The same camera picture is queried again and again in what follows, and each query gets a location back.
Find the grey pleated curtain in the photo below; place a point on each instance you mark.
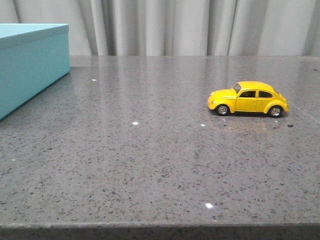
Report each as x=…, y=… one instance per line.
x=177, y=27

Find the yellow toy beetle car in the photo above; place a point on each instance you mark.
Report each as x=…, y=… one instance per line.
x=248, y=97

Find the light blue storage box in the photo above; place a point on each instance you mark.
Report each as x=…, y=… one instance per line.
x=32, y=57

